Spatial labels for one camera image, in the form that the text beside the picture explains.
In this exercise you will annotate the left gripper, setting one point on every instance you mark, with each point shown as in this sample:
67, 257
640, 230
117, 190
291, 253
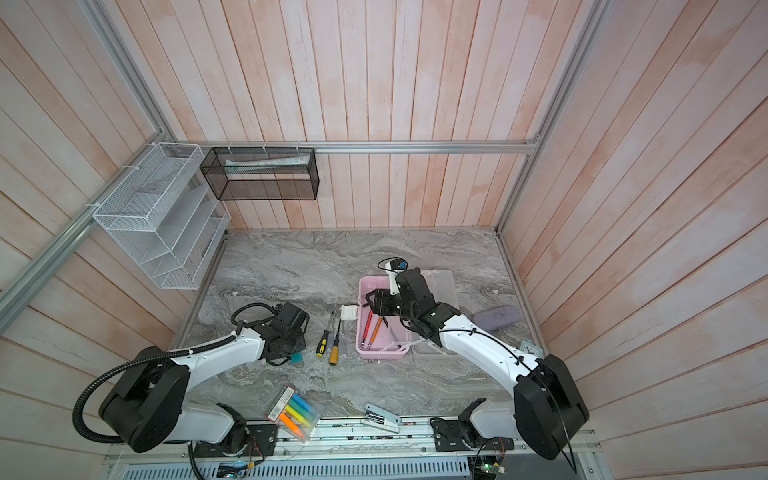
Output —
301, 344

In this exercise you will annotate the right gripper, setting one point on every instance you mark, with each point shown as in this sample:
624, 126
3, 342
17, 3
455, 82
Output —
379, 305

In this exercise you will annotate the black yellow screwdriver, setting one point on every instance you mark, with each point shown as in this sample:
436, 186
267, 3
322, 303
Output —
323, 342

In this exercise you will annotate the pink plastic tool box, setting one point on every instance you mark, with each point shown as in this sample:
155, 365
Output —
394, 341

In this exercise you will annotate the orange handled screwdriver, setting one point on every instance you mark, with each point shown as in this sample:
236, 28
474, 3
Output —
334, 355

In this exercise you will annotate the teal utility knife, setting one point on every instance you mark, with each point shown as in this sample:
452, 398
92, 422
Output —
297, 360

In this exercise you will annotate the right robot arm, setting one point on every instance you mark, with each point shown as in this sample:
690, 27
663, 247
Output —
546, 409

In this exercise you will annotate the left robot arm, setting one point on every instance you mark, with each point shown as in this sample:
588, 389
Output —
148, 407

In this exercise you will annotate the highlighter pen pack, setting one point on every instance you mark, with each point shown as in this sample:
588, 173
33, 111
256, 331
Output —
291, 412

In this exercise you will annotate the grey purple cloth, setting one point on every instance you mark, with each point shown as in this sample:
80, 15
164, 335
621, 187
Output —
498, 318

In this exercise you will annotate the white stapler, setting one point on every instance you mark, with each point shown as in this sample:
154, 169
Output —
379, 418

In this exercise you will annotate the small teal alarm clock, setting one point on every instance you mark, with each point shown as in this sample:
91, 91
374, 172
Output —
532, 349

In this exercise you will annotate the black mesh basket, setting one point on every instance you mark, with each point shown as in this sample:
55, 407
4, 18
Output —
261, 173

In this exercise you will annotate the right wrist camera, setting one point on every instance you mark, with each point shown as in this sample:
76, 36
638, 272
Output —
393, 266

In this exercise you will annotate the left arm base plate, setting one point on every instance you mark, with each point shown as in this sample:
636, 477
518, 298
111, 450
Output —
254, 440

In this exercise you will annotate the aluminium mounting rail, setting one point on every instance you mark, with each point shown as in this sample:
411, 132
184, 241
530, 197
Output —
335, 438

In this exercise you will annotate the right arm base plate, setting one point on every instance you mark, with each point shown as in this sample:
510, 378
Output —
459, 435

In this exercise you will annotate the white wire mesh shelf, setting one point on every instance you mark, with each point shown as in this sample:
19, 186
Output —
170, 227

